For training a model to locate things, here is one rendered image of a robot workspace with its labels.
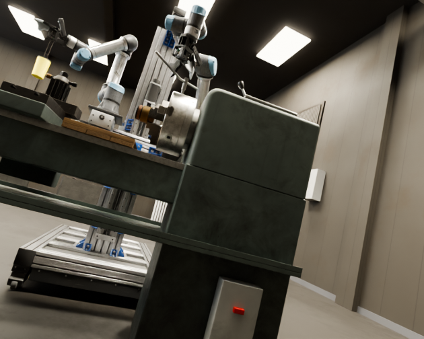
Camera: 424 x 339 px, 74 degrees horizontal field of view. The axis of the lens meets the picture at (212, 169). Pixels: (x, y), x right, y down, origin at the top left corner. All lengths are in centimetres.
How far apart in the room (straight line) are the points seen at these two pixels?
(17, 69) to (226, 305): 1152
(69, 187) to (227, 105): 729
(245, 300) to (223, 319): 11
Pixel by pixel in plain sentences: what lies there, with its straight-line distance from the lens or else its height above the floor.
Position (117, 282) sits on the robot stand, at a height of 14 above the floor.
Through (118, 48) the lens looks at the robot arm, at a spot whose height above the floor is 163.
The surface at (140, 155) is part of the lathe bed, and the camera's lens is 128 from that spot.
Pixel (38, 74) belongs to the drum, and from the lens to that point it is 963.
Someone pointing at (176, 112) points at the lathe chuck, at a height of 109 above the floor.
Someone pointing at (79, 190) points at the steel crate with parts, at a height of 46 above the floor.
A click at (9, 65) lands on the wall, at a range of 1228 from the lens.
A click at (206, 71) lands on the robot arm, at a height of 157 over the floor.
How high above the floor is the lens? 66
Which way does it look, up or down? 10 degrees up
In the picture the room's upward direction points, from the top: 15 degrees clockwise
